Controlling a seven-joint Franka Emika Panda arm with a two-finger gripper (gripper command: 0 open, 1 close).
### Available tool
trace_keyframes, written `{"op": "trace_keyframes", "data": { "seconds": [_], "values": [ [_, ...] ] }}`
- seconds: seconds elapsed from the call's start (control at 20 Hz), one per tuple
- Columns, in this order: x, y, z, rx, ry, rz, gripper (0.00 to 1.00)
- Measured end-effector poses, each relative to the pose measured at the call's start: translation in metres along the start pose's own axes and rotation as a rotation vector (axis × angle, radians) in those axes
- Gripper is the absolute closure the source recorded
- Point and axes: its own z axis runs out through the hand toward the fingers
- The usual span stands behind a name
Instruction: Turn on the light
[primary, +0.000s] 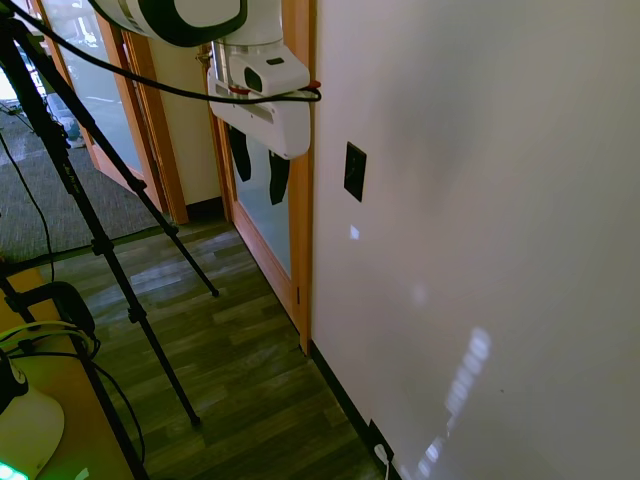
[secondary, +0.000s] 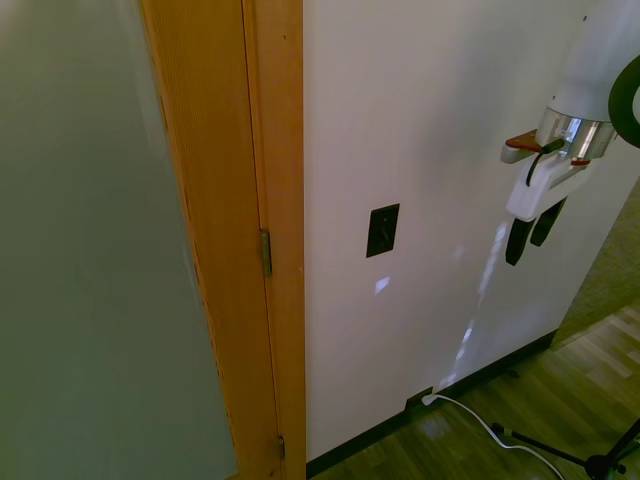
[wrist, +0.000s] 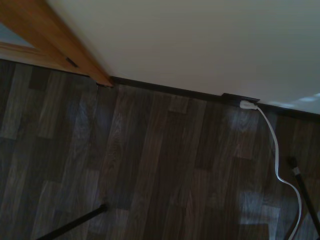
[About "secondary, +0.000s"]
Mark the frosted glass door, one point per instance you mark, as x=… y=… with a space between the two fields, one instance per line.
x=95 y=250

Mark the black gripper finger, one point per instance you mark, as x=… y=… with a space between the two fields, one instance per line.
x=516 y=242
x=546 y=225

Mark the black tripod stand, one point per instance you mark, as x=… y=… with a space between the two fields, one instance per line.
x=595 y=457

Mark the wooden door frame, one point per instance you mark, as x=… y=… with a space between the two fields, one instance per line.
x=235 y=240

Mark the black wall light switch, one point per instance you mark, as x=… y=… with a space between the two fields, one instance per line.
x=382 y=230

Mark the dark baseboard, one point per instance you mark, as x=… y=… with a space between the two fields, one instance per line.
x=435 y=405

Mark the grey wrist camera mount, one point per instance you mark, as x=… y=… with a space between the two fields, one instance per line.
x=517 y=146

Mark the brass door hinge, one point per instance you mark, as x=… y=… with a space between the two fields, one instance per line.
x=281 y=446
x=266 y=251

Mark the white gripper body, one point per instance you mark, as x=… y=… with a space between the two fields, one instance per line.
x=537 y=187

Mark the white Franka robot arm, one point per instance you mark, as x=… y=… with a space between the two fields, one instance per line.
x=590 y=60

